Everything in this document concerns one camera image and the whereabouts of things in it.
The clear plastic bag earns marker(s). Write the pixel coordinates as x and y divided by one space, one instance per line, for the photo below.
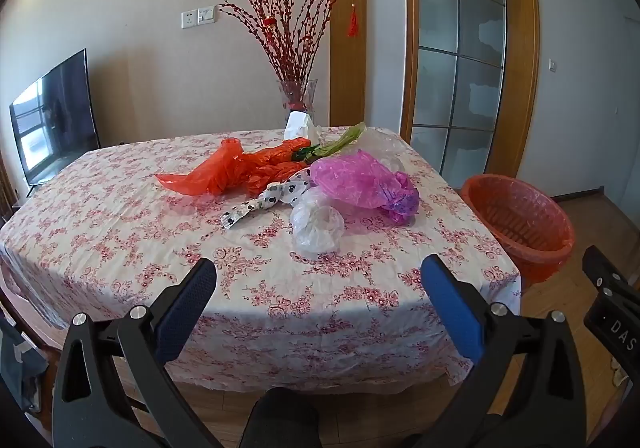
317 225
380 148

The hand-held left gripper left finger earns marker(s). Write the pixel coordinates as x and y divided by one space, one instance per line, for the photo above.
187 308

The pink plastic bag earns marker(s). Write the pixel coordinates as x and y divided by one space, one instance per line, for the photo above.
360 178

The green vegetable stalk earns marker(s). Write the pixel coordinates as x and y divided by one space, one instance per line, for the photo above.
335 146

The white light switch panel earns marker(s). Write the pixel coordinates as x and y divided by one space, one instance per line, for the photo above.
206 14

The white tissue paper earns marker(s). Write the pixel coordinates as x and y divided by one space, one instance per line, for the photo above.
300 124

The white wall socket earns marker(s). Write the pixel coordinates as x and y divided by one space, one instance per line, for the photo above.
188 19

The glass vase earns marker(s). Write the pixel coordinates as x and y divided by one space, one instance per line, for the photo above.
297 96

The flat orange plastic bag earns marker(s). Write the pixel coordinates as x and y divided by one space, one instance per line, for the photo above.
210 173

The polka dot ribbon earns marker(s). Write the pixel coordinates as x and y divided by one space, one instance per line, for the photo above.
272 195

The floral tablecloth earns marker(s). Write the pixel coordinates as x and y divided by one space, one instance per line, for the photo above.
125 238

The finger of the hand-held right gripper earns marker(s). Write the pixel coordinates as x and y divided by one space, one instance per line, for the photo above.
600 268

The wooden table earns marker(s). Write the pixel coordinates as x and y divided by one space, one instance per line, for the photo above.
220 395

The frosted glass door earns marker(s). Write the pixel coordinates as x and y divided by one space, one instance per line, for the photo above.
450 53

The wooden wall trim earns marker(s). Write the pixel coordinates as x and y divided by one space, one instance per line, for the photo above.
347 53

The orange plastic waste basket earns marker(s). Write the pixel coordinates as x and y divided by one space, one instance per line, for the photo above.
525 223

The red berry branches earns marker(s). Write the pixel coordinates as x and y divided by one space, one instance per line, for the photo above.
285 18

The black flat television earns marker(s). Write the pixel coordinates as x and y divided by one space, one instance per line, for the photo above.
52 118

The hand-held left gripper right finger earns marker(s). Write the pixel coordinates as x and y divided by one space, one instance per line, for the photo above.
450 303

